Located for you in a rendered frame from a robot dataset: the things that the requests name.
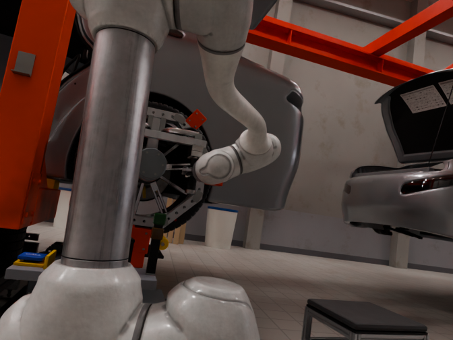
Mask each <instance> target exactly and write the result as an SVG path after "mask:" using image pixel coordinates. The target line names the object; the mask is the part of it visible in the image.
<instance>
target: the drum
mask: <svg viewBox="0 0 453 340"><path fill-rule="evenodd" d="M166 168H167V160H166V158H165V156H164V155H163V153H162V152H161V151H159V150H158V149H155V148H145V149H143V150H142V158H141V163H140V174H139V179H140V180H142V181H154V180H156V179H158V178H160V177H161V176H162V175H163V174H164V172H165V171H166Z"/></svg>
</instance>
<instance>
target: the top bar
mask: <svg viewBox="0 0 453 340"><path fill-rule="evenodd" d="M144 137H147V138H153V139H157V140H163V141H167V142H173V143H177V144H184V145H188V146H191V145H192V144H195V145H199V146H203V147H204V148H206V147H207V143H208V142H207V141H205V140H198V139H195V138H188V137H185V136H179V135H175V134H169V133H165V132H159V131H156V130H149V129H146V128H145V132H144Z"/></svg>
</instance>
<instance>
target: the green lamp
mask: <svg viewBox="0 0 453 340"><path fill-rule="evenodd" d="M166 217H167V215H166V214H164V213H159V212H155V213H154V218H153V223H154V224H155V225H165V221H166Z"/></svg>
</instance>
